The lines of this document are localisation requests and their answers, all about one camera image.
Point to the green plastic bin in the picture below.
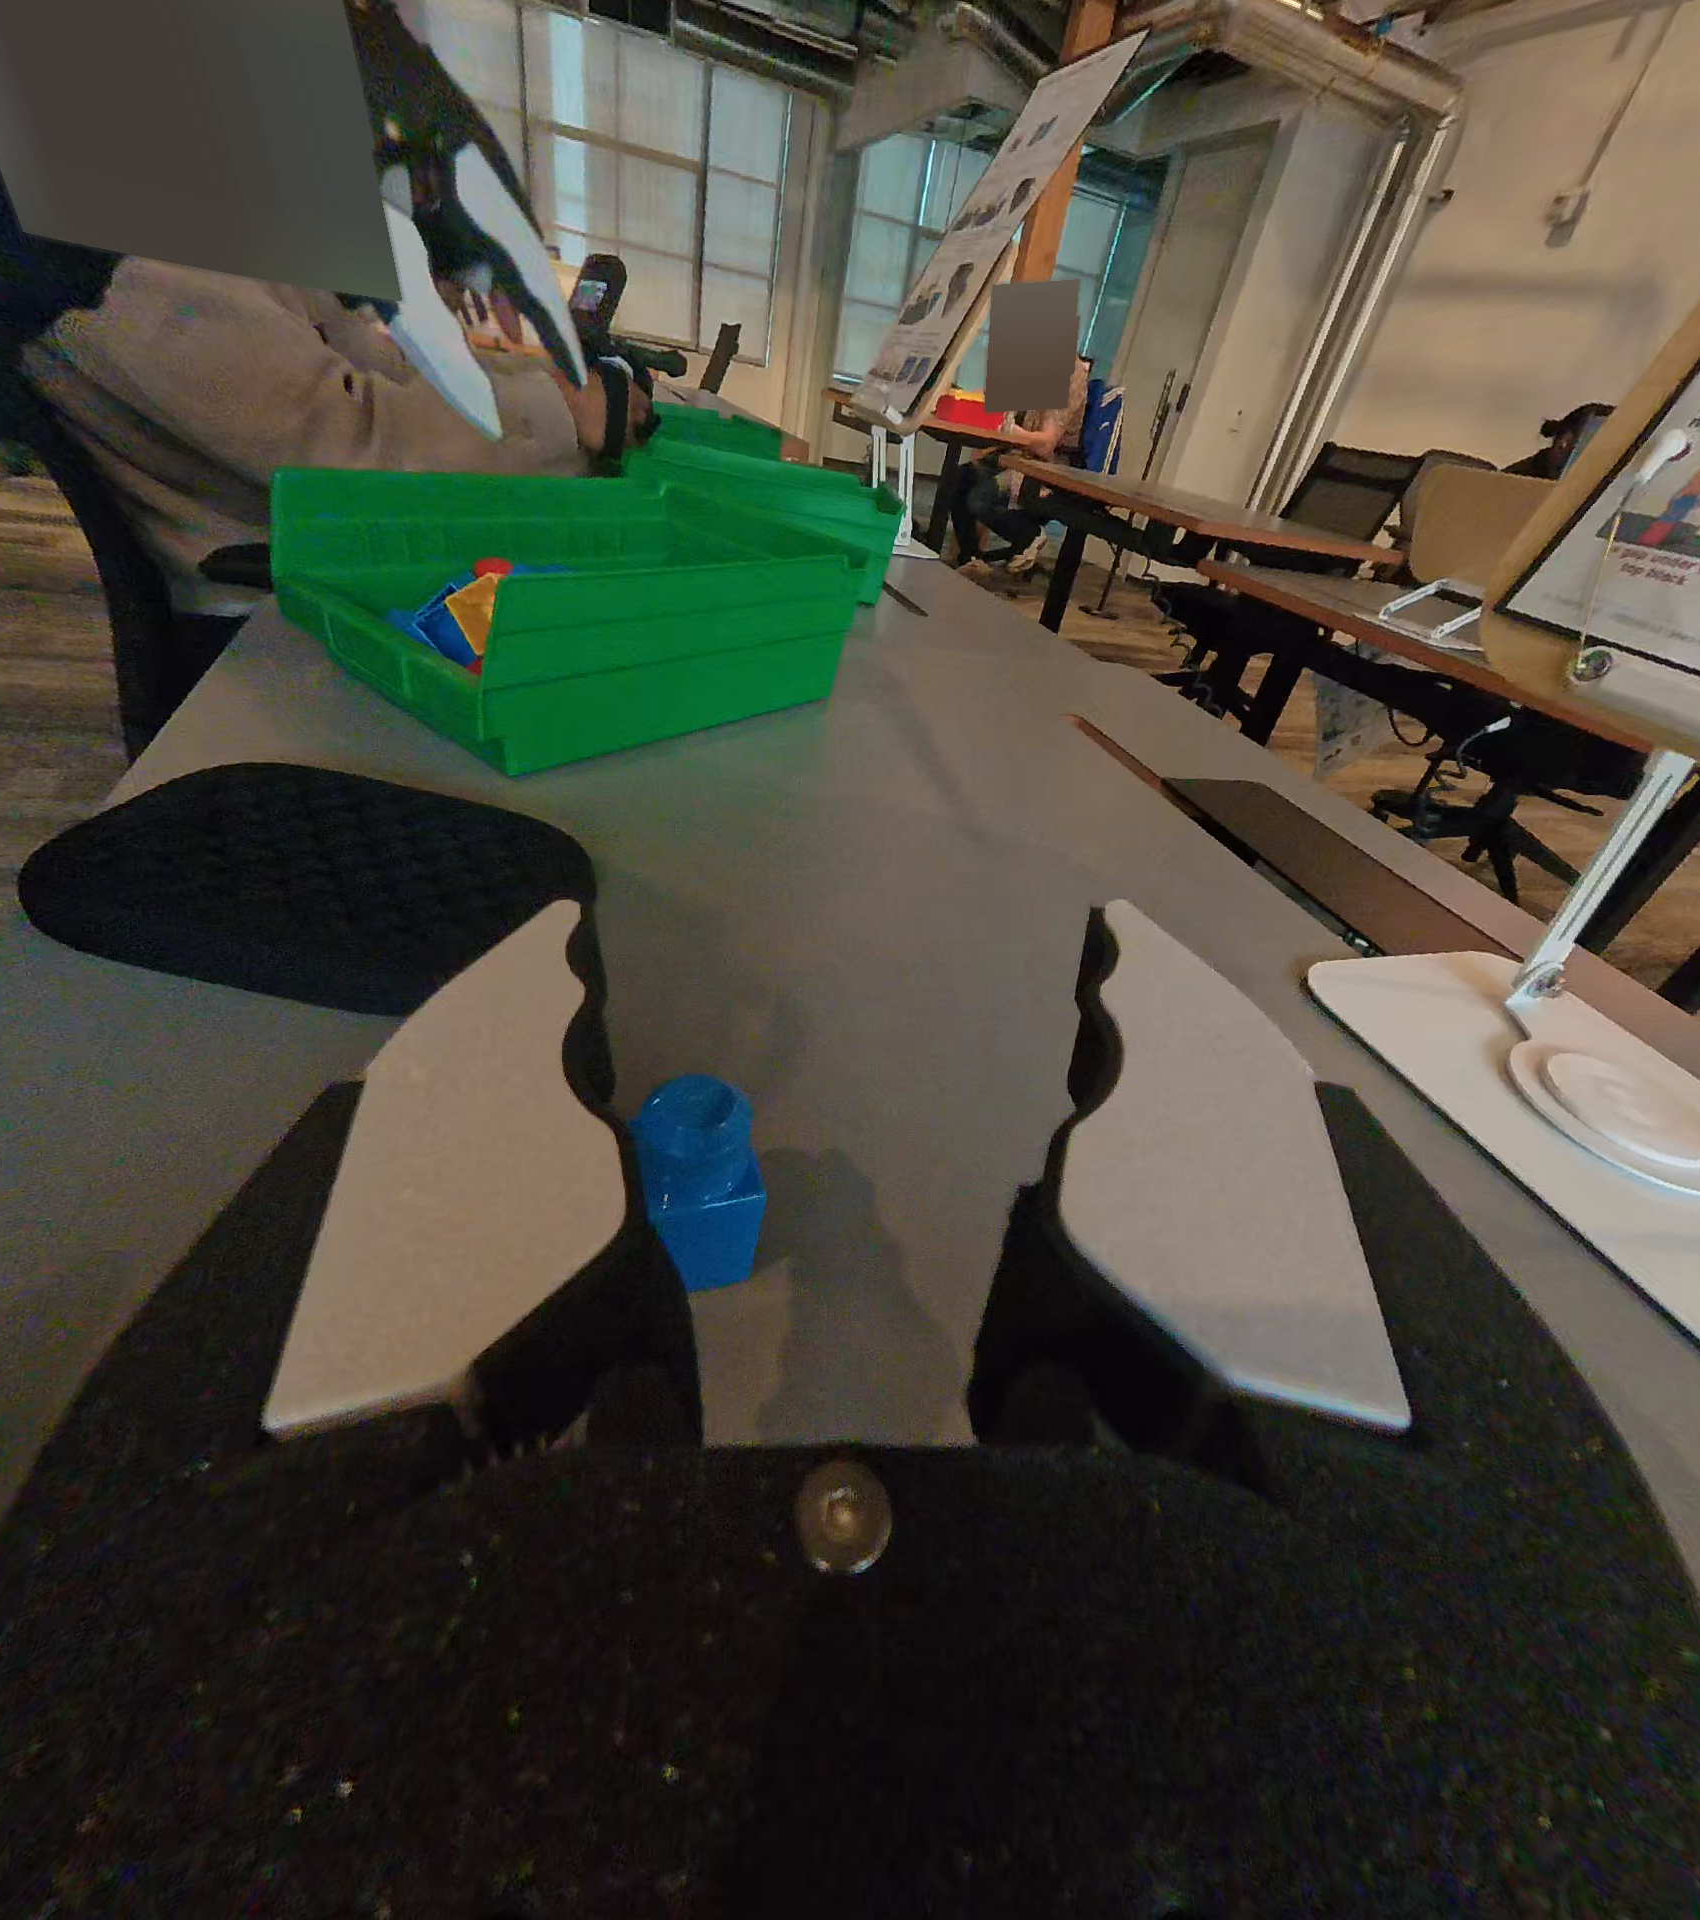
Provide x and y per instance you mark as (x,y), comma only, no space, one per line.
(641,644)
(715,428)
(775,509)

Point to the black mesh office chair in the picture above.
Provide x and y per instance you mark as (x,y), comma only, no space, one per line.
(1338,494)

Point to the clear acrylic holder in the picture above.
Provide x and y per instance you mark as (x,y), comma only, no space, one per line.
(1429,608)

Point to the blue building block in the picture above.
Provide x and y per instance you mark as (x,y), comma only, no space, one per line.
(700,1202)

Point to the wooden pillar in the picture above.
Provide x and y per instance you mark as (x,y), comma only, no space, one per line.
(1067,136)

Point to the wooden table with black legs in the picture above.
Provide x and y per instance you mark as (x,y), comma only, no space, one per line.
(1197,509)
(1330,608)

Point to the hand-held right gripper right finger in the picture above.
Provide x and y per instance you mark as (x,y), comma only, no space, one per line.
(1212,1170)

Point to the black swivel office chair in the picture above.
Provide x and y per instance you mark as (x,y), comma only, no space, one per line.
(1510,780)

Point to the red plastic bin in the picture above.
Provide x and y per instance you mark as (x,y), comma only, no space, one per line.
(968,409)

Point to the pile of colourful toy blocks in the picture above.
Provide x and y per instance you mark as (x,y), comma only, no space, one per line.
(458,614)

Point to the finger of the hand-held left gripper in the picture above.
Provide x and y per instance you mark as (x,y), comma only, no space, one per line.
(450,352)
(530,262)

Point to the white board stand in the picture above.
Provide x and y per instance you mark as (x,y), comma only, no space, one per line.
(906,503)
(1420,1035)

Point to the black textured oval pad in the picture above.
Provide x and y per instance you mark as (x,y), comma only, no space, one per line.
(295,885)

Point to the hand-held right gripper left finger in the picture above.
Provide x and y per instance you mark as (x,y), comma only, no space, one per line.
(446,1202)

